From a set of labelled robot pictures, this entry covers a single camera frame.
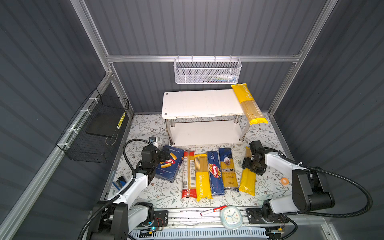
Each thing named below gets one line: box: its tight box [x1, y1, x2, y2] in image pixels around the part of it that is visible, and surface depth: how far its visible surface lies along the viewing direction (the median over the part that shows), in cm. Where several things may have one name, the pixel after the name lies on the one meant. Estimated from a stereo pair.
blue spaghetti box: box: [207, 151, 225, 196], surface depth 86 cm
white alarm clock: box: [220, 205, 244, 231], surface depth 73 cm
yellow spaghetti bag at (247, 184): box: [239, 146, 257, 197], surface depth 84 cm
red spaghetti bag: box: [181, 151, 197, 199], surface depth 86 cm
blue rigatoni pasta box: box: [155, 145, 184, 183], surface depth 86 cm
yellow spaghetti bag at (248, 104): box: [231, 83, 269, 126], surface depth 75 cm
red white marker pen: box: [200, 205, 228, 216], surface depth 77 cm
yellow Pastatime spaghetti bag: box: [194, 153, 214, 202], surface depth 86 cm
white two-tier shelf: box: [161, 89, 250, 147], surface depth 84 cm
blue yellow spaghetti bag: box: [218, 147, 239, 192], surface depth 89 cm
